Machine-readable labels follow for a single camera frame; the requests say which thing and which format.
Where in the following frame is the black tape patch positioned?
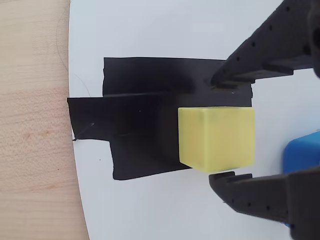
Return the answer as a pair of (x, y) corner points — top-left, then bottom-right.
(66, 56), (256, 181)

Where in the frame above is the blue rectangular bin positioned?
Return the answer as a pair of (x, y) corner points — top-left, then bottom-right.
(282, 131), (320, 174)

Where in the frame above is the yellow cube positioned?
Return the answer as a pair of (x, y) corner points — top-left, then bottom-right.
(177, 106), (257, 174)

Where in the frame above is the white board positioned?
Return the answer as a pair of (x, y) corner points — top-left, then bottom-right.
(66, 0), (320, 240)

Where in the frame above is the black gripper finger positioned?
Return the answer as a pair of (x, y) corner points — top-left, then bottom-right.
(210, 0), (316, 91)
(208, 164), (320, 240)

